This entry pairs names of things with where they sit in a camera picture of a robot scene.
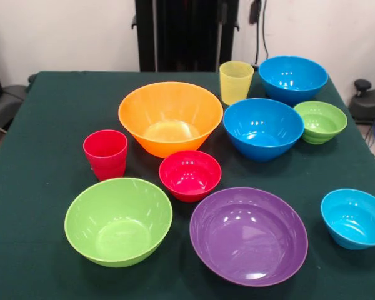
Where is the black wall cable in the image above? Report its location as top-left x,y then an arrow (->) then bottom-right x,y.
254,0 -> 269,66

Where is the small light blue bowl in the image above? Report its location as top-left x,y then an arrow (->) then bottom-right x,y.
320,188 -> 375,251

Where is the dark green tablecloth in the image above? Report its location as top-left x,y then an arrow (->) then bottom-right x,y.
0,71 -> 375,300

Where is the black stand base with knob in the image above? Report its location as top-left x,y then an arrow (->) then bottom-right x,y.
348,79 -> 375,125

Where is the red cup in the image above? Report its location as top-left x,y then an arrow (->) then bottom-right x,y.
82,129 -> 129,182

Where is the large orange bowl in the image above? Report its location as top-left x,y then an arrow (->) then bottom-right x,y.
117,81 -> 224,159

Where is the small red bowl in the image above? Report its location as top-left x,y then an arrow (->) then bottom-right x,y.
158,150 -> 223,203

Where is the yellow cup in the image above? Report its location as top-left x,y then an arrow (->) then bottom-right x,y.
219,60 -> 255,106

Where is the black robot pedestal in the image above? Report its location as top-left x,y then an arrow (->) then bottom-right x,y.
131,0 -> 240,73

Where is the large purple bowl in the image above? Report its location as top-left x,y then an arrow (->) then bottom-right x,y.
189,187 -> 309,288

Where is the small green bowl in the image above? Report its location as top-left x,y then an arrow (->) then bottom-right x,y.
292,100 -> 348,145

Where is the large green bowl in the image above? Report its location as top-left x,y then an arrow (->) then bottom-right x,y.
64,177 -> 173,268

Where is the dark gray stand base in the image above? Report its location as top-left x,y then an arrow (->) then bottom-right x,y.
0,84 -> 29,131

